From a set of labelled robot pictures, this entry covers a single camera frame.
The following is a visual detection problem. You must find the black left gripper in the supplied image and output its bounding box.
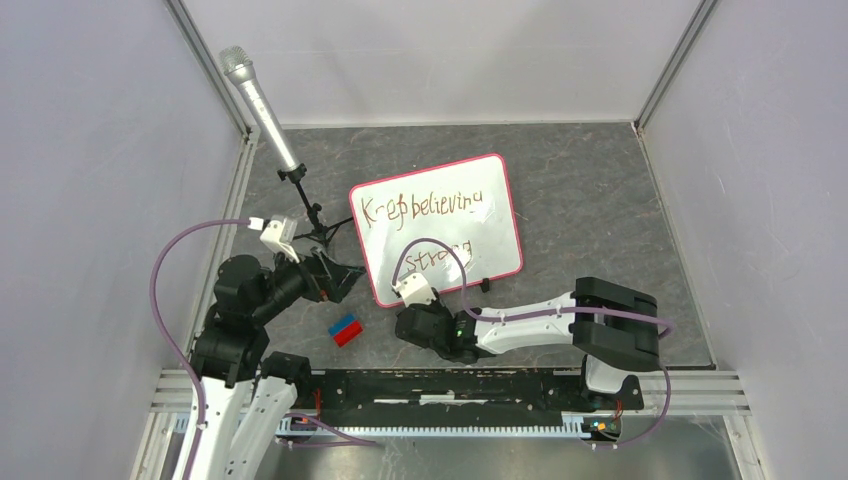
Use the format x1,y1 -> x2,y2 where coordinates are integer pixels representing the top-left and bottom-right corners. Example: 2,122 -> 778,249
252,239 -> 365,323

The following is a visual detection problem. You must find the pink framed whiteboard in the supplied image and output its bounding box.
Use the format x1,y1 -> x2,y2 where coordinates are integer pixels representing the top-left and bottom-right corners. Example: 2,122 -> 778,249
349,153 -> 524,308

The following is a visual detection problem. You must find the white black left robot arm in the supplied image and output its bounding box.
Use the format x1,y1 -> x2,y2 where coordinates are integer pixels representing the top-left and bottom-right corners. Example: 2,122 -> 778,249
174,250 -> 365,479

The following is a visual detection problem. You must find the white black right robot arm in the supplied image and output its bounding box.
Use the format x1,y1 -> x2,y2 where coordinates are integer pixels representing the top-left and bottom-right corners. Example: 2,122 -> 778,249
393,273 -> 670,408

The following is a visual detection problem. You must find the red blue block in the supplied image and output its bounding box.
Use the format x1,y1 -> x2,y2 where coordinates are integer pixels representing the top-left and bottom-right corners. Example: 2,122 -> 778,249
328,314 -> 363,348

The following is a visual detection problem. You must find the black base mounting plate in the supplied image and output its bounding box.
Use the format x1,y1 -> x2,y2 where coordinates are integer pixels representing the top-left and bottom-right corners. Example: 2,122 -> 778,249
294,368 -> 644,428

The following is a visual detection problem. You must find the black microphone stand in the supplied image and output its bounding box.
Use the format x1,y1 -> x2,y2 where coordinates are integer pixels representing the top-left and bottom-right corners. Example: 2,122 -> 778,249
277,163 -> 353,248

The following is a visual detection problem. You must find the silver microphone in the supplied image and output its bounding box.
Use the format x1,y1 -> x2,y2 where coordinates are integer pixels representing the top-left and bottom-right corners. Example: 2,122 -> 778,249
218,45 -> 305,183

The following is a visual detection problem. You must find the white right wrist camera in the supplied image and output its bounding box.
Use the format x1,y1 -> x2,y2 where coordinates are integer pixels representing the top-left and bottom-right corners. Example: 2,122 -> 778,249
392,272 -> 437,307

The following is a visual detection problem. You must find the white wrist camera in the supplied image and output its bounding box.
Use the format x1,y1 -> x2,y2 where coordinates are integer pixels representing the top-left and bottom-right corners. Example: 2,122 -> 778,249
248,215 -> 300,264
392,272 -> 437,307

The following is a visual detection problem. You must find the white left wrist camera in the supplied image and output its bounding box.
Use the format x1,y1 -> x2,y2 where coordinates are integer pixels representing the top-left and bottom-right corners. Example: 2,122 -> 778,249
248,215 -> 300,264

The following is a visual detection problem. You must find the aluminium corner rail left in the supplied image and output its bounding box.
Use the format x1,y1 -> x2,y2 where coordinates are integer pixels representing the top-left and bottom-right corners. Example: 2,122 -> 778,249
163,0 -> 252,138

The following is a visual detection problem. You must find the aluminium corner rail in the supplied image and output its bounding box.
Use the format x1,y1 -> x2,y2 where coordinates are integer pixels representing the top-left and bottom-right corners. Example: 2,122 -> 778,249
632,0 -> 720,137
163,0 -> 252,138

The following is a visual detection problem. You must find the aluminium corner rail right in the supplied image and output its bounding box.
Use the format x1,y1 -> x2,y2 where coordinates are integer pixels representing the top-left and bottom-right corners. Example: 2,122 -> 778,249
632,0 -> 720,137

